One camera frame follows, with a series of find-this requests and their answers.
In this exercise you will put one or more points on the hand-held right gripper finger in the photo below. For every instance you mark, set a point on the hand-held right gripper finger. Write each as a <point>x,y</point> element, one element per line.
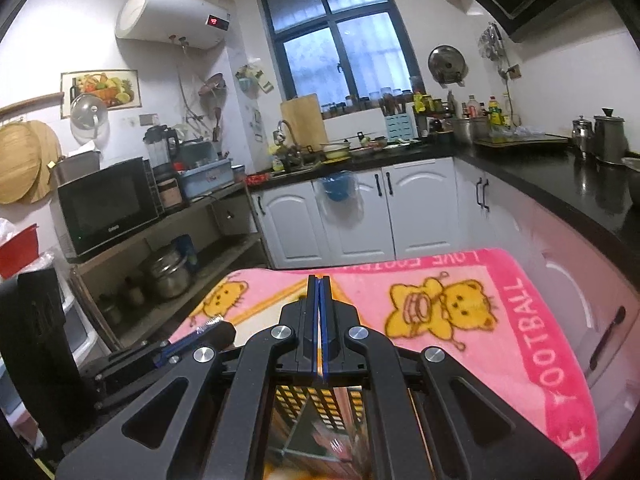
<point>312,330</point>
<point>325,330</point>

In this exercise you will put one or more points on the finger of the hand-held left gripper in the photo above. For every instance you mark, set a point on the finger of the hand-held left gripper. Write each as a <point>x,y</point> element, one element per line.
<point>175,350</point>

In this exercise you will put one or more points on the black perforated utensil holder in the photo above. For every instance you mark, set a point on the black perforated utensil holder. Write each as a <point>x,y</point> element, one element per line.
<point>320,430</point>

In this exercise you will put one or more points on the bunch of hanging metal utensils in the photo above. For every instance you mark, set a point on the bunch of hanging metal utensils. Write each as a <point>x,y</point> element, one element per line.
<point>491,40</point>

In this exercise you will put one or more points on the white plastic drawer unit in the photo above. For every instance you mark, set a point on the white plastic drawer unit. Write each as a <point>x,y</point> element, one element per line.
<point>80,330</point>

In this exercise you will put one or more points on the small dark pot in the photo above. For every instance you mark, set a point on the small dark pot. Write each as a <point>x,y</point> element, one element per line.
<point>110,310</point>
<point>132,292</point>

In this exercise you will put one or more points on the steel stockpot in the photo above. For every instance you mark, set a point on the steel stockpot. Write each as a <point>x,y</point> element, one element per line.
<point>167,275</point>

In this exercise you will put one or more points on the pink printed blanket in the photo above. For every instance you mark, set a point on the pink printed blanket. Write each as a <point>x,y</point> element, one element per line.
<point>400,280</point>

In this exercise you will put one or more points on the blue packet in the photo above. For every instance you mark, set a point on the blue packet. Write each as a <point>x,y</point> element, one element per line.
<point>185,252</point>

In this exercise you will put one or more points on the concrete shelf unit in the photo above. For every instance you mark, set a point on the concrete shelf unit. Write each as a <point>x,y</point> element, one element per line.
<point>220,260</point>

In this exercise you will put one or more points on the red plastic basin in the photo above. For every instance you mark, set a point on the red plastic basin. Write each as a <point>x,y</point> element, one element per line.
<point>17,255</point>

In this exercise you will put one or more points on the grey metal drawer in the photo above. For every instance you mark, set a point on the grey metal drawer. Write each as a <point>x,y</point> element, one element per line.
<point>232,215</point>

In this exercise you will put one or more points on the blue plastic bag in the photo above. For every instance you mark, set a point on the blue plastic bag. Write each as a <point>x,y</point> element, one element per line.
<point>337,187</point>

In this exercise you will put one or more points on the white base cabinets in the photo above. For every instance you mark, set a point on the white base cabinets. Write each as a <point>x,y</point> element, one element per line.
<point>425,210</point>

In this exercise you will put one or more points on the small brown box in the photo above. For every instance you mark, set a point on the small brown box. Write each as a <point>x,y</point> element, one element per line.
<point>170,192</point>

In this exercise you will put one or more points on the red packet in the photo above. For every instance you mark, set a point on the red packet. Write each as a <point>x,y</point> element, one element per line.
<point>258,178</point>

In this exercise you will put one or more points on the black microwave oven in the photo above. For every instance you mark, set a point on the black microwave oven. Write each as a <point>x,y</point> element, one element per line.
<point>105,205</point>

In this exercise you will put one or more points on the yellow dish soap bottle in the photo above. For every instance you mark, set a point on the yellow dish soap bottle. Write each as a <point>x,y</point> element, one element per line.
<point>277,162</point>

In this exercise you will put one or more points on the blue dish drainer box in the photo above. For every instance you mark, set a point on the blue dish drainer box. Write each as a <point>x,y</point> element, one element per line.
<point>205,177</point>

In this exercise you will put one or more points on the white bowl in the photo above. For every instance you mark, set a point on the white bowl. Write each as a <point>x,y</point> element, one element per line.
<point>335,150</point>

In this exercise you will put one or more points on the grey metal pot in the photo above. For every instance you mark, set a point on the grey metal pot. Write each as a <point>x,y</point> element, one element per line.
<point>75,167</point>

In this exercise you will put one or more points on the round bamboo board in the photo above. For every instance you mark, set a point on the round bamboo board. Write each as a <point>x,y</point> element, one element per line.
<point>50,155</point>
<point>17,165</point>

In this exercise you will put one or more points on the chrome faucet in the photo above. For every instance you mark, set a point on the chrome faucet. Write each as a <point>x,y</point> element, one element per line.
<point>285,132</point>

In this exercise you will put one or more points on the black blender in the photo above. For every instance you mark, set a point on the black blender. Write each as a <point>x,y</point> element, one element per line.
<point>160,147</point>

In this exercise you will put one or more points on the wooden cutting board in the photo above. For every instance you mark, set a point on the wooden cutting board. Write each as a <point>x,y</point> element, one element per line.
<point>302,120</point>

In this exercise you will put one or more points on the blue utensil caddy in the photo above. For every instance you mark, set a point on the blue utensil caddy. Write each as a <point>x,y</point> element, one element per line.
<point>401,127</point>

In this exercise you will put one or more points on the row of spice jars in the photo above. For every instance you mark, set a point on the row of spice jars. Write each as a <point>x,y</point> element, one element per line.
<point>370,99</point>

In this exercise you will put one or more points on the steel cooking pot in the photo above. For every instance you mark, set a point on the steel cooking pot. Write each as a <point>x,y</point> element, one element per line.
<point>469,130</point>

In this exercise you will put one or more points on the hanging glass pot lid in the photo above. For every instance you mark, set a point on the hanging glass pot lid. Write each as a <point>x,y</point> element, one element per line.
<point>89,115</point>

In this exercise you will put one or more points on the hanging copper pan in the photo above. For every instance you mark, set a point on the hanging copper pan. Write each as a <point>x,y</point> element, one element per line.
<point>212,85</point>

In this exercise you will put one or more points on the dark framed window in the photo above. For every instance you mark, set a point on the dark framed window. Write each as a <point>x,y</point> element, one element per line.
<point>345,60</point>

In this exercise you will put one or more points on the dark tray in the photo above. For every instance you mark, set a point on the dark tray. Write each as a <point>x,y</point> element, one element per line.
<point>520,141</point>

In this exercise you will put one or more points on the yellow oil bottle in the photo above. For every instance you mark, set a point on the yellow oil bottle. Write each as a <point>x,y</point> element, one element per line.
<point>495,112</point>

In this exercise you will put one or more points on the stainless pot lid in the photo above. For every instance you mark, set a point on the stainless pot lid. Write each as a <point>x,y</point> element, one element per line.
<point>447,65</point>

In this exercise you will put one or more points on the small steel kettle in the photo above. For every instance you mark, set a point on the small steel kettle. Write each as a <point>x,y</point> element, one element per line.
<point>582,137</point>

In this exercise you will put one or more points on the white water heater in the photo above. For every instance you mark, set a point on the white water heater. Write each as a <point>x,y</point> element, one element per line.
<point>165,10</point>

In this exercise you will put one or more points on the tall steel canister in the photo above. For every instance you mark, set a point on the tall steel canister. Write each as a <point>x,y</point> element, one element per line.
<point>609,137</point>

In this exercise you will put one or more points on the green wall organizer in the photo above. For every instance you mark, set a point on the green wall organizer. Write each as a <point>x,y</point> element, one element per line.
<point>252,80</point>

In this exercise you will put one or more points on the wooden wall rail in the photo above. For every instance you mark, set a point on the wooden wall rail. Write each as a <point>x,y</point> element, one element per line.
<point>30,102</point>

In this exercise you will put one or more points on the fruit wall poster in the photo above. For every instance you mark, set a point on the fruit wall poster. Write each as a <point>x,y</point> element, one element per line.
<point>100,89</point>

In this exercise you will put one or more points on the wall socket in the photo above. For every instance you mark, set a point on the wall socket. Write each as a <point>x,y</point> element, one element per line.
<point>513,71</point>

